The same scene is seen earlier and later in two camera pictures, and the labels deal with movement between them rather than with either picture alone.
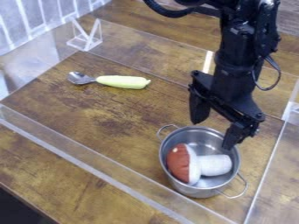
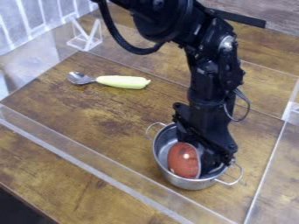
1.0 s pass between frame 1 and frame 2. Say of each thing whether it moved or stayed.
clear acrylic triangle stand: stayed
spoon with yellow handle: stayed
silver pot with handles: moved
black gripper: moved
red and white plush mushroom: moved
